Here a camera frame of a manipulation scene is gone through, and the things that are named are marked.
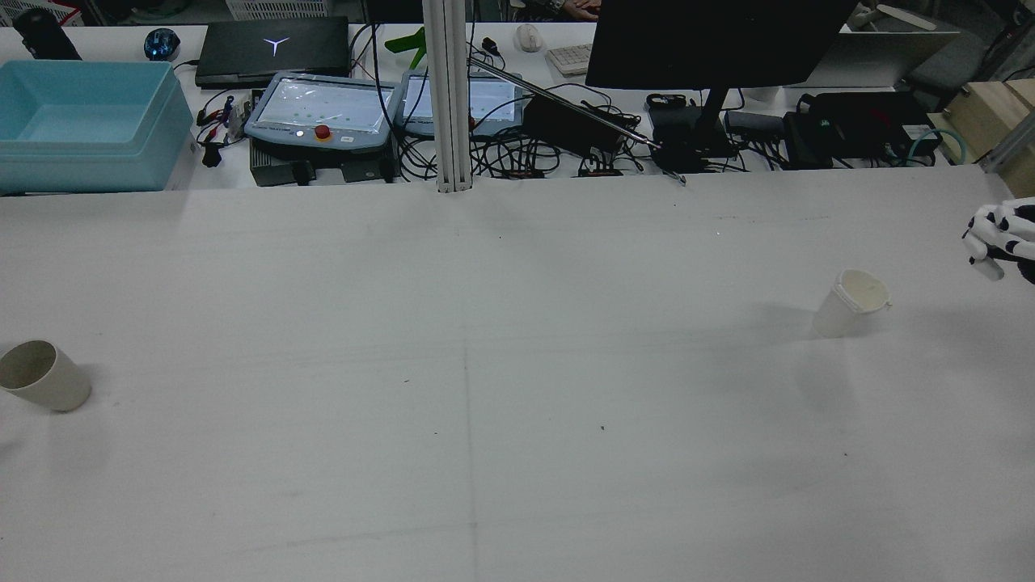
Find teal cable loop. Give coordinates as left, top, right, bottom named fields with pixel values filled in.
left=910, top=128, right=970, bottom=167

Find white keyboard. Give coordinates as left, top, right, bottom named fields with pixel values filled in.
left=546, top=43, right=594, bottom=78

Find blue grey teach pendant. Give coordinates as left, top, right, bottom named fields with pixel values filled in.
left=244, top=70, right=403, bottom=153
left=395, top=70, right=525, bottom=137

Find aluminium profile post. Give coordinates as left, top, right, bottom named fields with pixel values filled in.
left=422, top=0, right=475, bottom=193

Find black monitor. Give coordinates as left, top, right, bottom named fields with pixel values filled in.
left=585, top=0, right=858, bottom=172

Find tangled black cables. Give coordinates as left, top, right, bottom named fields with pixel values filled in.
left=396, top=121, right=571, bottom=183

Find black laptop with logo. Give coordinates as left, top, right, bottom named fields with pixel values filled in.
left=195, top=16, right=351, bottom=88

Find wooden box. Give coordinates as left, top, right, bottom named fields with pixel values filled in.
left=927, top=79, right=1035, bottom=197

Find blue round gadget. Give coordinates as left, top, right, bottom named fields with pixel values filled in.
left=144, top=28, right=180, bottom=62

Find thin metal rod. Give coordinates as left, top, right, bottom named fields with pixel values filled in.
left=467, top=55, right=688, bottom=185

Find large black device box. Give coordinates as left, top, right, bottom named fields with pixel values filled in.
left=783, top=91, right=943, bottom=168

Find red black clip leads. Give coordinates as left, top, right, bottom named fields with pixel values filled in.
left=196, top=93, right=243, bottom=167

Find white spouted cup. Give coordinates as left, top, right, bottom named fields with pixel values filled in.
left=812, top=269, right=893, bottom=339

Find black electronics box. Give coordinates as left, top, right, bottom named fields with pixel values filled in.
left=250, top=150, right=399, bottom=188

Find beige round cup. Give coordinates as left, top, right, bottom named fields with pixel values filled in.
left=0, top=339, right=92, bottom=412

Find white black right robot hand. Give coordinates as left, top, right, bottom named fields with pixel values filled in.
left=962, top=200, right=1035, bottom=284

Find black power adapter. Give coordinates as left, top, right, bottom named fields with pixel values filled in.
left=524, top=95, right=640, bottom=156

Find silver grey laptop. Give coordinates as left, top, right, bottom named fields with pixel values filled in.
left=837, top=8, right=961, bottom=88

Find light blue plastic bin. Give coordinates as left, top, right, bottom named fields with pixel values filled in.
left=0, top=59, right=195, bottom=193

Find white plastic crate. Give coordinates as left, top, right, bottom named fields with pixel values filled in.
left=225, top=0, right=331, bottom=20

